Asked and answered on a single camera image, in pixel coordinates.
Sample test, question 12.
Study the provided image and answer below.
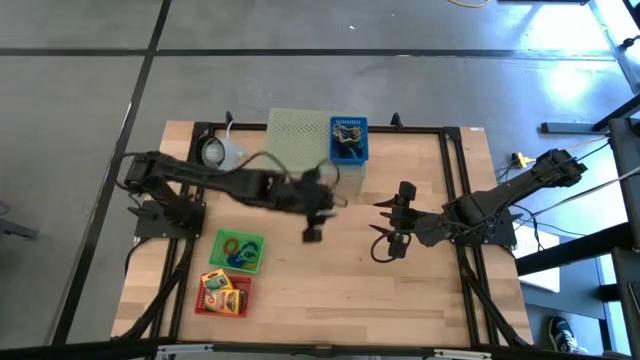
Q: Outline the white desk lamp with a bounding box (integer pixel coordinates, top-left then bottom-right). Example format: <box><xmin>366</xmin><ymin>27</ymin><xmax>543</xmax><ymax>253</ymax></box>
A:
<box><xmin>193</xmin><ymin>133</ymin><xmax>246</xmax><ymax>174</ymax></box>

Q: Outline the small yellow crayon box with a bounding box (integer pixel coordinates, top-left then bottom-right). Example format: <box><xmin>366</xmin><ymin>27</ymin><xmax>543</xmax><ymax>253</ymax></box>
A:
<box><xmin>200</xmin><ymin>268</ymin><xmax>235</xmax><ymax>295</ymax></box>

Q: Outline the green plastic basket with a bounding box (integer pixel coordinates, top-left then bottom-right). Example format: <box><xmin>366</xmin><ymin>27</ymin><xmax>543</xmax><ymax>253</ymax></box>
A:
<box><xmin>208</xmin><ymin>228</ymin><xmax>266</xmax><ymax>275</ymax></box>

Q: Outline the large yellow crayon box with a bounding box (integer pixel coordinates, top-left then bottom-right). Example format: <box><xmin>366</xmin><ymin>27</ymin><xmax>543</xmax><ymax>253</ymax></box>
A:
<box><xmin>203</xmin><ymin>288</ymin><xmax>249</xmax><ymax>317</ymax></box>

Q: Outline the grey furniture foot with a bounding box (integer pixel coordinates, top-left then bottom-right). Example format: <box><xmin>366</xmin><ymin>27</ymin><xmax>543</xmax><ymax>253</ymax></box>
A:
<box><xmin>0</xmin><ymin>199</ymin><xmax>40</xmax><ymax>242</ymax></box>

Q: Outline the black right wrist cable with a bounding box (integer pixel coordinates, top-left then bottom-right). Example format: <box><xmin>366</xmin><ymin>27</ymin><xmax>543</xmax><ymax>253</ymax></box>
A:
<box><xmin>369</xmin><ymin>231</ymin><xmax>402</xmax><ymax>265</ymax></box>

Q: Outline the black aluminium table frame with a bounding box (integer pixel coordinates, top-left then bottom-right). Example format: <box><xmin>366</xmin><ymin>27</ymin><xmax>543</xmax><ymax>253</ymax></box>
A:
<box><xmin>117</xmin><ymin>119</ymin><xmax>536</xmax><ymax>351</ymax></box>

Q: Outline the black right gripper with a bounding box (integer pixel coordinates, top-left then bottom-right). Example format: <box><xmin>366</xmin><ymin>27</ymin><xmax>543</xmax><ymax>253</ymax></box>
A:
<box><xmin>368</xmin><ymin>180</ymin><xmax>454</xmax><ymax>261</ymax></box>

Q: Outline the yellow rubber band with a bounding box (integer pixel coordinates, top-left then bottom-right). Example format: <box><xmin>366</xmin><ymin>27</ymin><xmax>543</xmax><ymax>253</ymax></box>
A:
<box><xmin>332</xmin><ymin>123</ymin><xmax>364</xmax><ymax>145</ymax></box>

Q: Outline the black metal stand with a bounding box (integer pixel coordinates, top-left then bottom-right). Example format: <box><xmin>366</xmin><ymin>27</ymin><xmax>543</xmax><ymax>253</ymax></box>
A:
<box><xmin>514</xmin><ymin>92</ymin><xmax>640</xmax><ymax>360</ymax></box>

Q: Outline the green perforated metal shelf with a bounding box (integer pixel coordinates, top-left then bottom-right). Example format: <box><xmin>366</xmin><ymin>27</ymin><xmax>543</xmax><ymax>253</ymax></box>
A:
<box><xmin>260</xmin><ymin>107</ymin><xmax>368</xmax><ymax>196</ymax></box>

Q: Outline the silver bracket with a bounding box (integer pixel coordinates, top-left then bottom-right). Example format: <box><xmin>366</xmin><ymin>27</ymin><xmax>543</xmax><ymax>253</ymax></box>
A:
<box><xmin>155</xmin><ymin>342</ymin><xmax>215</xmax><ymax>357</ymax></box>
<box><xmin>432</xmin><ymin>348</ymin><xmax>494</xmax><ymax>360</ymax></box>

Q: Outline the beige floor cable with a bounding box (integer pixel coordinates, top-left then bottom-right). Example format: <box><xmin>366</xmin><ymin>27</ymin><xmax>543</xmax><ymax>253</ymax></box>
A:
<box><xmin>527</xmin><ymin>135</ymin><xmax>611</xmax><ymax>164</ymax></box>

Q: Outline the black rig crossbar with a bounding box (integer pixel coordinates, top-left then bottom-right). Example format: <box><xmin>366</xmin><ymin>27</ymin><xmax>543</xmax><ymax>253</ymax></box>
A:
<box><xmin>0</xmin><ymin>335</ymin><xmax>640</xmax><ymax>360</ymax></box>

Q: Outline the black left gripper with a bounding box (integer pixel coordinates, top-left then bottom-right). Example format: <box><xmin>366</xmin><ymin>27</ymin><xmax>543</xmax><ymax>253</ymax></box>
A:
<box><xmin>287</xmin><ymin>167</ymin><xmax>341</xmax><ymax>245</ymax></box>

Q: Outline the red plastic basket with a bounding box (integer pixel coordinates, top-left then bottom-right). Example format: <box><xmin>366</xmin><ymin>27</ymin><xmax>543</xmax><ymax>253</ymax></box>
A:
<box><xmin>193</xmin><ymin>272</ymin><xmax>255</xmax><ymax>319</ymax></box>

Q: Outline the blue plastic basket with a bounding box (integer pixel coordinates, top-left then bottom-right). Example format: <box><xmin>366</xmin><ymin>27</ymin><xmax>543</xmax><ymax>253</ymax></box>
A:
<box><xmin>328</xmin><ymin>115</ymin><xmax>370</xmax><ymax>167</ymax></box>

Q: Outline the person's shoe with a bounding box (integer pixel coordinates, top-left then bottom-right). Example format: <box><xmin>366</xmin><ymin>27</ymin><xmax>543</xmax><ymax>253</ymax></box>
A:
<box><xmin>547</xmin><ymin>315</ymin><xmax>589</xmax><ymax>355</ymax></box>

